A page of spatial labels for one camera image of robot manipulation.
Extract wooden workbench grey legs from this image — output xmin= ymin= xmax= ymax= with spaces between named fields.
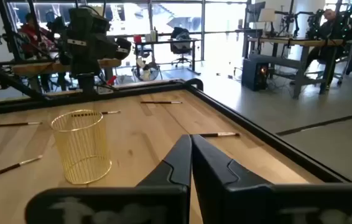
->
xmin=246 ymin=36 xmax=346 ymax=100

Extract gold wire brush cup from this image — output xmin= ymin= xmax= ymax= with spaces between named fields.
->
xmin=50 ymin=109 xmax=113 ymax=185

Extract person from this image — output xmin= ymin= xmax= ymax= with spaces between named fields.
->
xmin=305 ymin=8 xmax=352 ymax=88
xmin=19 ymin=12 xmax=55 ymax=60

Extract floor fan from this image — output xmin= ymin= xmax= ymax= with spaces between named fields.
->
xmin=132 ymin=57 xmax=164 ymax=82

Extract black office desk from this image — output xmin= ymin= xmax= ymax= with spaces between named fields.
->
xmin=134 ymin=37 xmax=202 ymax=76

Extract black computer tower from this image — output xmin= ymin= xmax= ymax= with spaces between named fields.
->
xmin=241 ymin=58 xmax=270 ymax=92

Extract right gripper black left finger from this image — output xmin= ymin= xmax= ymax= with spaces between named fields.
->
xmin=25 ymin=134 xmax=193 ymax=224

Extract black aluminium table frame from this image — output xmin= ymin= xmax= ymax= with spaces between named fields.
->
xmin=0 ymin=40 xmax=352 ymax=184

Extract small black pen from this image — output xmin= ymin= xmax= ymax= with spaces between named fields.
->
xmin=198 ymin=132 xmax=241 ymax=138

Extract black office chair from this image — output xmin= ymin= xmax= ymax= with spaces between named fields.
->
xmin=170 ymin=26 xmax=195 ymax=68

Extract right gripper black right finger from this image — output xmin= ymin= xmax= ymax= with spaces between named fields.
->
xmin=192 ymin=134 xmax=352 ymax=224

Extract wooden background table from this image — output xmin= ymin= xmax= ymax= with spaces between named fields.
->
xmin=11 ymin=58 xmax=123 ymax=77

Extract white lamp shade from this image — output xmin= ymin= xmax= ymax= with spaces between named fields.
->
xmin=258 ymin=8 xmax=277 ymax=23

